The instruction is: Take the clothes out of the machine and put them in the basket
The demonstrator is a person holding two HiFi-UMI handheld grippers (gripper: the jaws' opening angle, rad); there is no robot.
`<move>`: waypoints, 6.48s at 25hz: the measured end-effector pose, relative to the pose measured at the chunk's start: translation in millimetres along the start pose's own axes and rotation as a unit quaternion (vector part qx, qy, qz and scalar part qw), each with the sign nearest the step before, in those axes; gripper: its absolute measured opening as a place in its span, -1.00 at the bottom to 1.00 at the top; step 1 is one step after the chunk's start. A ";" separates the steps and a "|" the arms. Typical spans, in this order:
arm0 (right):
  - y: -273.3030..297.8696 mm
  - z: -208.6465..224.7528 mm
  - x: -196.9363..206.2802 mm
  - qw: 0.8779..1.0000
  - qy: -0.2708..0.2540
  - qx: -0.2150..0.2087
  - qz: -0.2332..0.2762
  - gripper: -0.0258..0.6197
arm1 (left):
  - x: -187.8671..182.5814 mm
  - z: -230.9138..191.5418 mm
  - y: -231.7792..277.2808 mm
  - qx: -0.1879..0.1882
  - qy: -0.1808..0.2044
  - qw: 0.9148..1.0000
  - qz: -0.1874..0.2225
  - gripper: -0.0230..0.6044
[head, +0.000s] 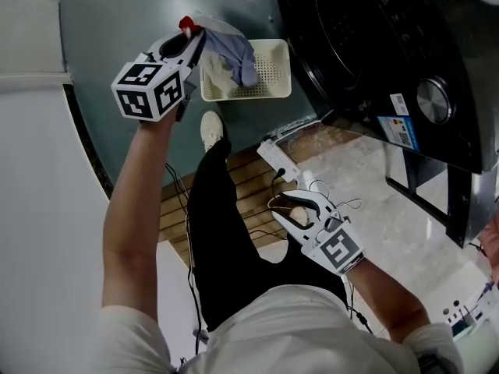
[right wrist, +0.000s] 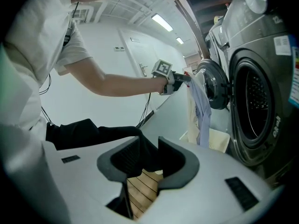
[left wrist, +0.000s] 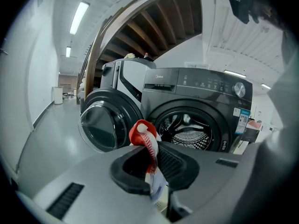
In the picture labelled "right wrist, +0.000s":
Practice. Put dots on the wooden slat platform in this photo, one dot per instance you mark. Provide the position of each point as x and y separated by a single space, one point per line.
142 195

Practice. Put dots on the wall switch panel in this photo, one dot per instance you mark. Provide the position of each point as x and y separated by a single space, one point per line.
119 48

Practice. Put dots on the dark front-load washing machine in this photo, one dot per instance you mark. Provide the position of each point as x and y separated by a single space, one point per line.
257 50

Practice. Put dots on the person's white t-shirt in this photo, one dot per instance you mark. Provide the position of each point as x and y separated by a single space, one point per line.
35 43

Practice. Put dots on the person's left forearm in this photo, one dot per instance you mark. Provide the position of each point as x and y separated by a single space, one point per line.
116 83

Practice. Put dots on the ceiling light panel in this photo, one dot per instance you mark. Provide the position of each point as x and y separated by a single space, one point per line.
180 40
162 22

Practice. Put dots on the ceiling air vent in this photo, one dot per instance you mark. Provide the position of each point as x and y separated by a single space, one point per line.
80 15

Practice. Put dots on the person's black trousers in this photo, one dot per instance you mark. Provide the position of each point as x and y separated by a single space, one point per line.
93 134

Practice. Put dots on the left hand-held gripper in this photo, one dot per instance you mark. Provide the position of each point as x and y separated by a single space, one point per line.
163 74

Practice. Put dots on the striped garment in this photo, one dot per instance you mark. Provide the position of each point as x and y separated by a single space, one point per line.
203 115

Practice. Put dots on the cream plastic basket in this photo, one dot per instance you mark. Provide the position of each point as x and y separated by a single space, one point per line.
217 140

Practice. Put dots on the cream clothes garment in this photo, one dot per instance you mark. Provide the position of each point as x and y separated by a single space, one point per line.
192 125

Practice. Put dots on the white door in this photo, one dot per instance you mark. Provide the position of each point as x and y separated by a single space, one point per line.
137 78

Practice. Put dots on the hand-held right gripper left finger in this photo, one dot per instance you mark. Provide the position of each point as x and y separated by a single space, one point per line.
88 183

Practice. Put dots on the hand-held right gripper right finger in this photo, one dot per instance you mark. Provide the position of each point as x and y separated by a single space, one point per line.
210 190

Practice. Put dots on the grey appliance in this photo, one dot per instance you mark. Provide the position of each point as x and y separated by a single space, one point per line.
216 41

